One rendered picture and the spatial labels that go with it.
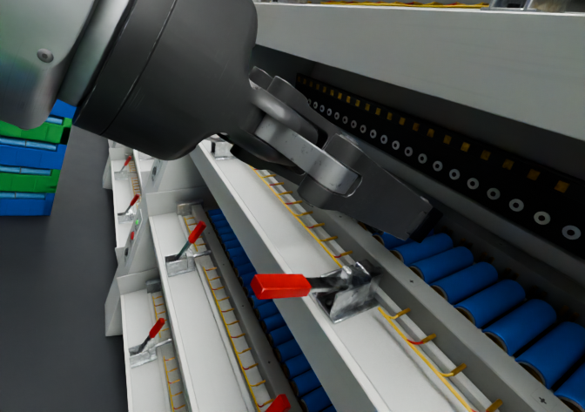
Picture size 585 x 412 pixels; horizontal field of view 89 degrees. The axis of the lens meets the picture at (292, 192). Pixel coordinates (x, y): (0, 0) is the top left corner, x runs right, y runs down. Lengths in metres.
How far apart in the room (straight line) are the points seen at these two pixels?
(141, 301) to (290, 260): 0.52
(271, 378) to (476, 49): 0.34
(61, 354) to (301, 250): 0.63
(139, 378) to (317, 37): 0.57
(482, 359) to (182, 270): 0.40
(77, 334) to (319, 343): 0.68
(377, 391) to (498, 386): 0.06
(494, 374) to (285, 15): 0.34
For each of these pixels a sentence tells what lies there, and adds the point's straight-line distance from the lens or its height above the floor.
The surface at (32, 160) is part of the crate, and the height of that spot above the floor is 0.18.
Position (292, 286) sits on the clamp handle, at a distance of 0.17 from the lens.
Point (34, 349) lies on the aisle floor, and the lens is 0.82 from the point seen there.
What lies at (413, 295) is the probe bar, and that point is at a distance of 0.22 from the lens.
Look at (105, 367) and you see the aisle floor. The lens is 0.80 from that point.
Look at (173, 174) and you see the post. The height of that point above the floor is 0.42.
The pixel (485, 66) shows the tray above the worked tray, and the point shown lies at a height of 0.69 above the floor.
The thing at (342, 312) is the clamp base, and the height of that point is 0.53.
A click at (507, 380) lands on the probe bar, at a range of 0.21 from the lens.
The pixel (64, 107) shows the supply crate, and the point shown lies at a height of 0.35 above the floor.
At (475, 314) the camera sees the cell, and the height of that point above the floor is 0.57.
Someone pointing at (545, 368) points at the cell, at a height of 0.57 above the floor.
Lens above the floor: 0.64
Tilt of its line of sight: 16 degrees down
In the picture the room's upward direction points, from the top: 27 degrees clockwise
